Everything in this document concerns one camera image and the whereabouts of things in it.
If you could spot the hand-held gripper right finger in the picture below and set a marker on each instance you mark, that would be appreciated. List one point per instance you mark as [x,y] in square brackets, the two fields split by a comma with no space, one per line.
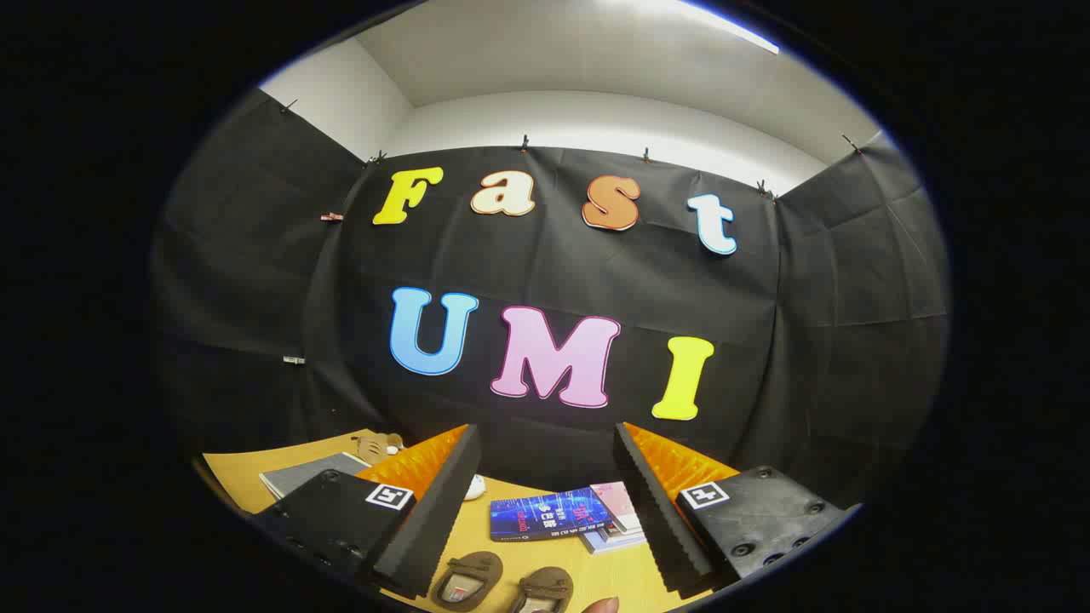
[660,519]

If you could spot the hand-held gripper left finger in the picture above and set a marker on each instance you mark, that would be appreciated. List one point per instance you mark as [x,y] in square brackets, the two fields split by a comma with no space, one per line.
[430,519]

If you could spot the brown fuzzy shoe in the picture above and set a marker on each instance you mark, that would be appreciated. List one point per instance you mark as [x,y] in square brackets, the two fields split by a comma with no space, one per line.
[464,583]
[543,587]

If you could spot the grey and cream storage box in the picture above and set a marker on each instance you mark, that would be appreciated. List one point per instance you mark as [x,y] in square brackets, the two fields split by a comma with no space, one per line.
[306,474]

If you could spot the pink cover book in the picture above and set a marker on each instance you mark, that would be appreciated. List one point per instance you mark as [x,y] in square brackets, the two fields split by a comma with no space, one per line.
[617,502]

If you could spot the white book with red print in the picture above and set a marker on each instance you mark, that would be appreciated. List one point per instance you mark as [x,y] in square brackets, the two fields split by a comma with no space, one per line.
[609,529]

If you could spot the white plush toy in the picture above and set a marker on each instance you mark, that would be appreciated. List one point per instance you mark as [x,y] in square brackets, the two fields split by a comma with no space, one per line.
[474,487]

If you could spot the light blue book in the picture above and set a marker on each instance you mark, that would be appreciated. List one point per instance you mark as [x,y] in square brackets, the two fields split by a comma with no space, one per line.
[609,546]

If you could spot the brown striped plush toy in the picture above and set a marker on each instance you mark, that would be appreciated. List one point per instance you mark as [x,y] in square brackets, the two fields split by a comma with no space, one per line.
[372,447]

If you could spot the dark blue book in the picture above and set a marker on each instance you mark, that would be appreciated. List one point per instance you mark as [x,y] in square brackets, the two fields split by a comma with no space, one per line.
[545,515]

